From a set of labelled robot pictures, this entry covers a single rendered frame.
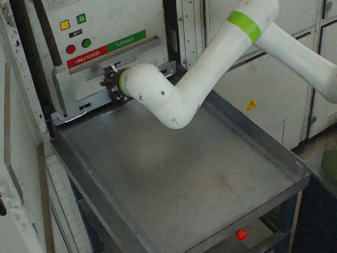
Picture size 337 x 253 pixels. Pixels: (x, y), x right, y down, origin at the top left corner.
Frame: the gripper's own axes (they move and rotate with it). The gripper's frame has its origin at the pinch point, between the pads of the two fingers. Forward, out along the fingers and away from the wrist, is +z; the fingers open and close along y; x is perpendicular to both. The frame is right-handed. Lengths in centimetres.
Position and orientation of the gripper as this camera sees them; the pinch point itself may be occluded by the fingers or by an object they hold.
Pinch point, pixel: (106, 82)
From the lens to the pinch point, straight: 170.3
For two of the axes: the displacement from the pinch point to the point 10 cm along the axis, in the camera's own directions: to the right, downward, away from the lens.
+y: 3.4, 9.1, 2.4
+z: -4.3, -0.8, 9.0
